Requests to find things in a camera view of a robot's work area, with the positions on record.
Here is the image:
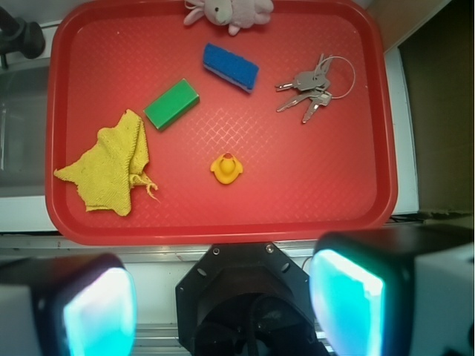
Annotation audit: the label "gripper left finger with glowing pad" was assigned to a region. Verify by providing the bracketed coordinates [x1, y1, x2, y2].
[1, 253, 137, 355]

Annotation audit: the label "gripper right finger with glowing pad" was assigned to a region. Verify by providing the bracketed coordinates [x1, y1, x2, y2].
[309, 225, 474, 355]

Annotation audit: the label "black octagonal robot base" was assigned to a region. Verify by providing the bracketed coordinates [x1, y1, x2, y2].
[175, 243, 329, 355]

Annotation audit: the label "yellow knitted cloth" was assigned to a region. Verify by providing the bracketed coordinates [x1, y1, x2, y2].
[53, 109, 158, 217]

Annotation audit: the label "red plastic tray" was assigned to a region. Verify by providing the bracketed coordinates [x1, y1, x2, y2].
[45, 1, 397, 245]

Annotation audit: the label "yellow rubber duck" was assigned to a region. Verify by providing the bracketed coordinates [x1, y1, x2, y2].
[210, 153, 243, 185]

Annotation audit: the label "green rectangular block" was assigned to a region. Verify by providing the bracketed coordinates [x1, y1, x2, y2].
[144, 79, 200, 131]

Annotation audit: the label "blue sponge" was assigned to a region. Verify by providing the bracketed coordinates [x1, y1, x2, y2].
[203, 43, 259, 93]

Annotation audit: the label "black clamp knob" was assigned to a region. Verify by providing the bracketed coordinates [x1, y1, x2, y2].
[1, 7, 46, 70]

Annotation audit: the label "pink plush toy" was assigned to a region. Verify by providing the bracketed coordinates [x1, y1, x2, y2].
[183, 0, 274, 36]

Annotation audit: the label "silver keys on ring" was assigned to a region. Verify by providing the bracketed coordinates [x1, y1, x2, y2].
[275, 53, 356, 125]

